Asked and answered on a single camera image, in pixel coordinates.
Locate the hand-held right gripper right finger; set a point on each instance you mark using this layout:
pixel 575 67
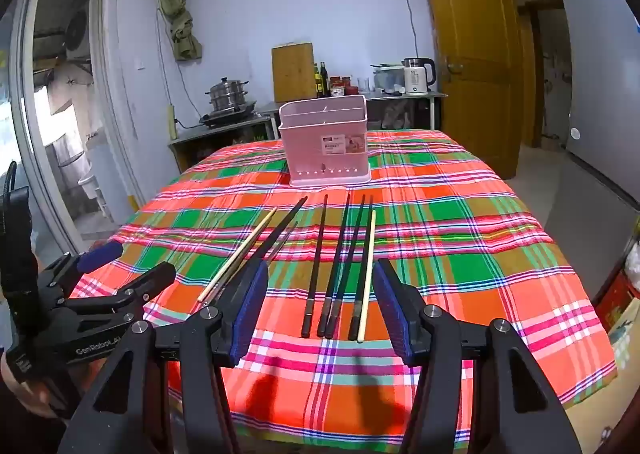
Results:
pixel 392 314

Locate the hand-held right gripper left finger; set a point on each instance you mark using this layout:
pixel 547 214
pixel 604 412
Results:
pixel 247 314

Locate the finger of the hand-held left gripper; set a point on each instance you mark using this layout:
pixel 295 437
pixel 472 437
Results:
pixel 155 279
pixel 100 255

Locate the black chopstick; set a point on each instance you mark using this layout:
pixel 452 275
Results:
pixel 335 264
pixel 316 264
pixel 349 254
pixel 285 224
pixel 371 204
pixel 356 324

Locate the light wooden chopstick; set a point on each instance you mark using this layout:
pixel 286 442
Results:
pixel 240 254

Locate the pink utensil holder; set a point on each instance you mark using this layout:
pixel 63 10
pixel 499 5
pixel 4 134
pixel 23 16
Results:
pixel 325 144

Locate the plaid tablecloth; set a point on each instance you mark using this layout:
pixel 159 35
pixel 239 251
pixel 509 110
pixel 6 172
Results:
pixel 450 259

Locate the yellow power strip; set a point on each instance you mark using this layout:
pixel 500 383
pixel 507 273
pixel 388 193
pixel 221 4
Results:
pixel 173 121

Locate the metal shelf unit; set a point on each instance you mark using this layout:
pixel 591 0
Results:
pixel 220 134

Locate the black induction cooker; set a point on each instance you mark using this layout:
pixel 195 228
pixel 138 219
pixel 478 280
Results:
pixel 225 116

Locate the steel steamer pot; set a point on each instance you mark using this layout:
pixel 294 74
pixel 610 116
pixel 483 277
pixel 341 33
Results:
pixel 227 94

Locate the metal kitchen table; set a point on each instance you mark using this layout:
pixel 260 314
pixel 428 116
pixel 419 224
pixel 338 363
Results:
pixel 380 96

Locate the outdoor fan unit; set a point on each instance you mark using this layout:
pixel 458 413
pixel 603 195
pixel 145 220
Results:
pixel 77 36

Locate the clear drinking glass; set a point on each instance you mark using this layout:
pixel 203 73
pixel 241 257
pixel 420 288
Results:
pixel 363 85

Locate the red sauce jar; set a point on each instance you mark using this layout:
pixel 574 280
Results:
pixel 337 86

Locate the white plastic container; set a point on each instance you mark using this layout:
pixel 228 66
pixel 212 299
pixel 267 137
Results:
pixel 389 79

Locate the white electric kettle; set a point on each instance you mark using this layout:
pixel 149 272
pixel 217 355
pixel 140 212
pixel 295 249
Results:
pixel 414 79

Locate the dark glass bottle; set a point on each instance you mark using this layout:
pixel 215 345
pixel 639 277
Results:
pixel 324 81
pixel 317 84

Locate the wooden cutting board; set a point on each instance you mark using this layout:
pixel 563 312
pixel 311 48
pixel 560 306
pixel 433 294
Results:
pixel 292 74

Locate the green curtain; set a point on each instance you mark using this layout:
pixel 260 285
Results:
pixel 175 9

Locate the yellow wooden door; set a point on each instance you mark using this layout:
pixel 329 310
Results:
pixel 470 59

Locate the white wall switch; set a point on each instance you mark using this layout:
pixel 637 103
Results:
pixel 141 62

